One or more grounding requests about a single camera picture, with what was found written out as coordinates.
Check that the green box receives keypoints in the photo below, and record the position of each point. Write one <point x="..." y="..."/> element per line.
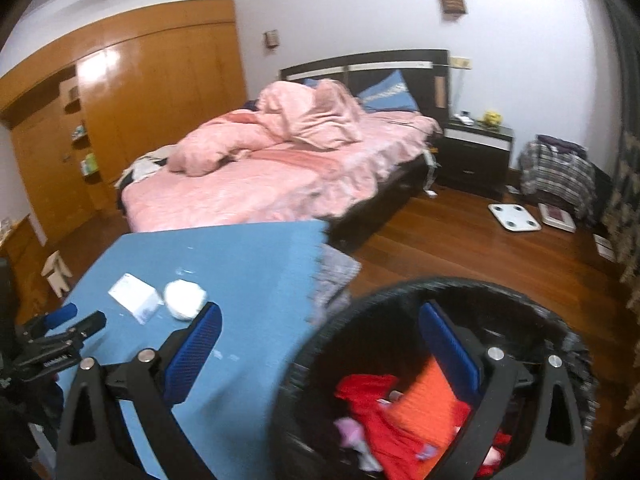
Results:
<point x="90" y="163"/>

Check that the wooden wardrobe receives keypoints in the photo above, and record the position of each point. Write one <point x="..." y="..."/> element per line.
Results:
<point x="150" y="85"/>

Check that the small brown wall ornament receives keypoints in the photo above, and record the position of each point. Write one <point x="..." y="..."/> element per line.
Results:
<point x="271" y="39"/>

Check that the black bagged bin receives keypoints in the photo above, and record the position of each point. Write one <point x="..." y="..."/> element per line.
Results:
<point x="350" y="320"/>

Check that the white power strip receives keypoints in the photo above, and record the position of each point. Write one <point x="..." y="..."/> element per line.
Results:
<point x="430" y="192"/>

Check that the orange knitted cloth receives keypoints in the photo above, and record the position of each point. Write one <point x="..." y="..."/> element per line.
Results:
<point x="425" y="410"/>

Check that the white and red scale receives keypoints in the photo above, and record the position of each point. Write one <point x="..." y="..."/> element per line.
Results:
<point x="555" y="217"/>

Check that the beige wall switch panel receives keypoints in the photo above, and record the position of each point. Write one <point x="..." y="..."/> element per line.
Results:
<point x="460" y="62"/>

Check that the pile of clothes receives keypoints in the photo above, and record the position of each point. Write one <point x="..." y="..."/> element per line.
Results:
<point x="142" y="165"/>

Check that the plaid clothes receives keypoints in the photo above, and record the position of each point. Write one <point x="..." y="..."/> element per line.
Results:
<point x="555" y="170"/>

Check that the pink bed sheet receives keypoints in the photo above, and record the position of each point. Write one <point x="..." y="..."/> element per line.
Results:
<point x="240" y="195"/>

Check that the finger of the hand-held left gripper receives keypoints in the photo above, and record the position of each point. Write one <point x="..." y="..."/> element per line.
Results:
<point x="90" y="324"/>
<point x="57" y="316"/>

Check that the pink pillow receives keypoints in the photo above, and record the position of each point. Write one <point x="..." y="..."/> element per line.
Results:
<point x="332" y="120"/>

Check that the wooden desk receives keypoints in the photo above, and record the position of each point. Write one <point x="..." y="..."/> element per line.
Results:
<point x="20" y="250"/>

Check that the grey rug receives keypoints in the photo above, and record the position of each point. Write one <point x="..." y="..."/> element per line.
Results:
<point x="335" y="275"/>

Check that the black nightstand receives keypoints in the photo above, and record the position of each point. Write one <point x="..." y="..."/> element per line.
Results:
<point x="475" y="160"/>

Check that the white bathroom scale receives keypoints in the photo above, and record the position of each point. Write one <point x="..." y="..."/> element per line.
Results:
<point x="515" y="216"/>

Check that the pink cloth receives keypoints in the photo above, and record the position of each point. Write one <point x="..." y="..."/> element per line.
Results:
<point x="350" y="430"/>

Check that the yellow toy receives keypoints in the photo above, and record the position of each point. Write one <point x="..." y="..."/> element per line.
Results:
<point x="491" y="117"/>

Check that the red cloth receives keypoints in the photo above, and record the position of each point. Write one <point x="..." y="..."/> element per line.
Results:
<point x="380" y="425"/>

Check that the blue pillow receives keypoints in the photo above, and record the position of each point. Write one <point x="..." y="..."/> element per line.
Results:
<point x="390" y="92"/>

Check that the white crumpled paper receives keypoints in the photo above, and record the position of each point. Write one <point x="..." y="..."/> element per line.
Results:
<point x="182" y="300"/>

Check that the small wooden stool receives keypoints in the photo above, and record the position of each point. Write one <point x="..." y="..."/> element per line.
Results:
<point x="55" y="267"/>

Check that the patterned curtain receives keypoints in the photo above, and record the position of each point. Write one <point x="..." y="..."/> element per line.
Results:
<point x="625" y="200"/>

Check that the white cardboard box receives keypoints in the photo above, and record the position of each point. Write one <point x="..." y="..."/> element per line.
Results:
<point x="135" y="295"/>

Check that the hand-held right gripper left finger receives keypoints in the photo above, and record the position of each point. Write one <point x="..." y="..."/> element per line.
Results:
<point x="195" y="350"/>

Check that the pink duvet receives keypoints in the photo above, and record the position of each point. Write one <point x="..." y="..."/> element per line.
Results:
<point x="215" y="145"/>

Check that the dark wooden bed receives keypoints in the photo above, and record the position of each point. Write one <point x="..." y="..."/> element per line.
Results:
<point x="370" y="82"/>

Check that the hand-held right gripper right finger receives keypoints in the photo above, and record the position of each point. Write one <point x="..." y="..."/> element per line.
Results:
<point x="450" y="350"/>

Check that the white flat packet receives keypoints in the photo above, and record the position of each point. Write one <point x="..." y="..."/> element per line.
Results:
<point x="604" y="247"/>

